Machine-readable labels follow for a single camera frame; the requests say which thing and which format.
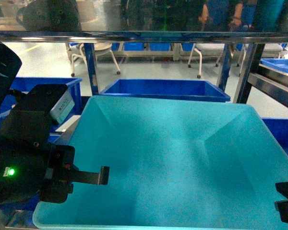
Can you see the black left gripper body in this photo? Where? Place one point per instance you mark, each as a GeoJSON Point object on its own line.
{"type": "Point", "coordinates": [24, 157]}

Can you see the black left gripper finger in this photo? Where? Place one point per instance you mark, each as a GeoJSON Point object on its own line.
{"type": "Point", "coordinates": [100, 178]}

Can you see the teal plastic bin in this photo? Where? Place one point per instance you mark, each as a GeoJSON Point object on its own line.
{"type": "Point", "coordinates": [174, 165]}

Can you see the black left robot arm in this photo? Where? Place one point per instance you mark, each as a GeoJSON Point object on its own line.
{"type": "Point", "coordinates": [57, 184]}

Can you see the blue bin lower right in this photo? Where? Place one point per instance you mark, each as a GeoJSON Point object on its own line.
{"type": "Point", "coordinates": [279, 129]}

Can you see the blue bin far left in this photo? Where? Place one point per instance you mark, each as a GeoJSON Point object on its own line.
{"type": "Point", "coordinates": [41, 95]}

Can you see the blue bin behind teal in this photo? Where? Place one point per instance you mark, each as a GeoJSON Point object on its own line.
{"type": "Point", "coordinates": [191, 90]}

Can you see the white stool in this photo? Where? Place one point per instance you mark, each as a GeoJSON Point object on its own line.
{"type": "Point", "coordinates": [76, 52]}

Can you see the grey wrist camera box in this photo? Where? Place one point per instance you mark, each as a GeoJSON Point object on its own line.
{"type": "Point", "coordinates": [62, 108]}

